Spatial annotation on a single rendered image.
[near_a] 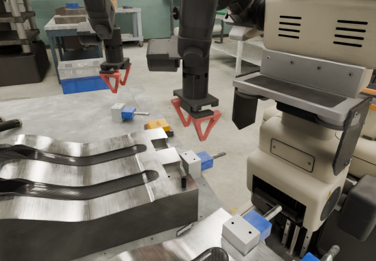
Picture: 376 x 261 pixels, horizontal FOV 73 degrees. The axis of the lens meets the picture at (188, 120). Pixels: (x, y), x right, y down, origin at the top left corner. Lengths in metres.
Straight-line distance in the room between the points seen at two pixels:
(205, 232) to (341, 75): 0.39
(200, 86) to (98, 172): 0.28
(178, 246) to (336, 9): 0.51
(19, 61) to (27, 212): 3.95
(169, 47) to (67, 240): 0.39
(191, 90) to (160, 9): 6.58
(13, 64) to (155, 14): 3.84
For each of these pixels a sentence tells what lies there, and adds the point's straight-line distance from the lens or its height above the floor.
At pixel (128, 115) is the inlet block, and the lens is 0.94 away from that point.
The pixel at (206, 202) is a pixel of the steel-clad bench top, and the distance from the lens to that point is 0.61.
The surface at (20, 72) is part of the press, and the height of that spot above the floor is 0.18.
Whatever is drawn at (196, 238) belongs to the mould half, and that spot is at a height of 0.86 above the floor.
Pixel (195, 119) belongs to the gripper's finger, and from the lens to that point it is 0.53.
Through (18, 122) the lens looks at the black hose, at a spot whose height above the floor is 0.82.
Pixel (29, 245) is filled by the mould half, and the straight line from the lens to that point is 0.52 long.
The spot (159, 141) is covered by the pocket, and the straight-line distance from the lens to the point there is 0.66.
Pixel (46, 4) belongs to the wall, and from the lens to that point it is 6.87.
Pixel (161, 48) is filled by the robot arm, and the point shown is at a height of 1.13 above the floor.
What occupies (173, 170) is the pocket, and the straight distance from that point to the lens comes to 0.58.
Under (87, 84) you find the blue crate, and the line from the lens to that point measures 3.67.
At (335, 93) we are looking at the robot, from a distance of 0.59.
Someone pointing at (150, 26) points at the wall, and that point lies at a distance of 7.06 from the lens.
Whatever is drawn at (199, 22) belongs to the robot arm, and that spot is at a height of 1.18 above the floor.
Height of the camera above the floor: 1.23
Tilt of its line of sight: 27 degrees down
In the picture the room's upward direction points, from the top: straight up
